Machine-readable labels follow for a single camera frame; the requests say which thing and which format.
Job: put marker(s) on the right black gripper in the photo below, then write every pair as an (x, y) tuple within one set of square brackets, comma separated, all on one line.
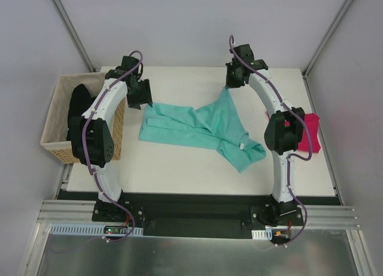
[(233, 77)]

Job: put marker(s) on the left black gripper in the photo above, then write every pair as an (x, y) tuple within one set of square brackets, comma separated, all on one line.
[(140, 94)]

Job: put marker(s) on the teal t shirt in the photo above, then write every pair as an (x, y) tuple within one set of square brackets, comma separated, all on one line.
[(216, 126)]

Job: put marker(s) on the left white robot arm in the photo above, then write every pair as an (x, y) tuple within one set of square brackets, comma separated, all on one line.
[(91, 138)]

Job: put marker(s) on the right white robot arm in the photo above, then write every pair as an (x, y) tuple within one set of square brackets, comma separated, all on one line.
[(282, 199)]

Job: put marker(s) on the black t shirt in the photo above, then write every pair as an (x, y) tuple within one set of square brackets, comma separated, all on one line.
[(80, 101)]

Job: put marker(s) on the folded pink t shirt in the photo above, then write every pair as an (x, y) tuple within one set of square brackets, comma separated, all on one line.
[(311, 132)]

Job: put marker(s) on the wicker laundry basket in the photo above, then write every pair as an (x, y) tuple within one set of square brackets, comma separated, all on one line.
[(60, 144)]

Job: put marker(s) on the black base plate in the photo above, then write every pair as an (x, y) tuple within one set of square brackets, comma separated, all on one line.
[(198, 216)]

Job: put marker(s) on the aluminium rail frame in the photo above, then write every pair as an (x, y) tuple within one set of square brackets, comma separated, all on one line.
[(323, 212)]

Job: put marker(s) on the left slotted cable duct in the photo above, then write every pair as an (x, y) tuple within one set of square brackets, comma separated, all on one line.
[(94, 230)]

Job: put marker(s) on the slotted cable duct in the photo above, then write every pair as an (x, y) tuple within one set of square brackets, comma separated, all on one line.
[(265, 234), (94, 230)]

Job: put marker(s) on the right slotted cable duct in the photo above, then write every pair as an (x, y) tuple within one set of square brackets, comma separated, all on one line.
[(265, 234)]

